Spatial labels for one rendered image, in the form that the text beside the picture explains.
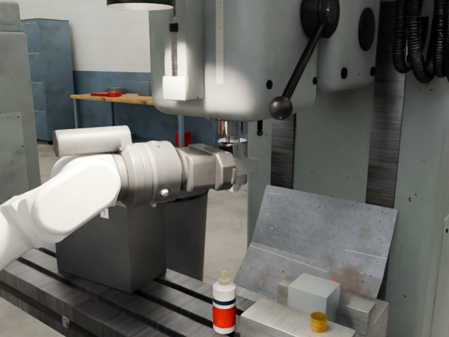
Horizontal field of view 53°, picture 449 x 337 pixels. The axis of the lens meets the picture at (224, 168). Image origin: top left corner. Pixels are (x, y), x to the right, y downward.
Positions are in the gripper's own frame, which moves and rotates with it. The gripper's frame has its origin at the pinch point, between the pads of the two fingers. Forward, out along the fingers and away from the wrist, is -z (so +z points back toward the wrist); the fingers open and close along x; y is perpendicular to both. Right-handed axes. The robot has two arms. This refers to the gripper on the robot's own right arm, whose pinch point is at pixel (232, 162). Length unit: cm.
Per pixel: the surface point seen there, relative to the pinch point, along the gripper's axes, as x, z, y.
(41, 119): 729, -90, 80
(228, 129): -1.6, 1.8, -5.7
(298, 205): 18.7, -30.5, 17.3
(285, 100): -15.3, 2.2, -11.0
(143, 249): 23.9, 6.3, 22.3
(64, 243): 38.2, 19.0, 23.7
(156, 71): 3.2, 11.1, -14.1
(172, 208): 164, -64, 66
